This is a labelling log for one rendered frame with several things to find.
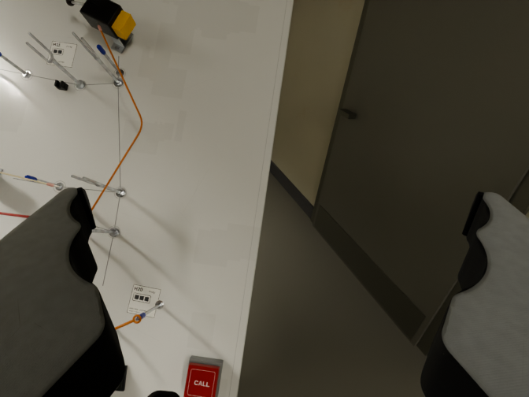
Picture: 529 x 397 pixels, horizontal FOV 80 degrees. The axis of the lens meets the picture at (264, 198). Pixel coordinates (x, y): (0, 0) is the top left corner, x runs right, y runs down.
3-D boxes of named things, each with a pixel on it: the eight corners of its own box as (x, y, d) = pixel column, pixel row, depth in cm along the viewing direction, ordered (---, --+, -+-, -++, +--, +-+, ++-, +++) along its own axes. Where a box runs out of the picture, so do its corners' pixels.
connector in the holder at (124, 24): (127, 20, 57) (121, 9, 54) (136, 24, 56) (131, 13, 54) (117, 36, 56) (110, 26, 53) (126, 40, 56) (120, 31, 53)
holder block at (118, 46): (90, 13, 63) (64, -25, 54) (140, 38, 62) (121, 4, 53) (79, 32, 62) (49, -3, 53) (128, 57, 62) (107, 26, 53)
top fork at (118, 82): (125, 81, 61) (86, 33, 47) (120, 89, 61) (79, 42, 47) (116, 76, 61) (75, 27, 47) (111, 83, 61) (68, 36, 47)
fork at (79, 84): (84, 90, 61) (31, 44, 47) (75, 89, 61) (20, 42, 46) (86, 80, 61) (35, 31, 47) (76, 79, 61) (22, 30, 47)
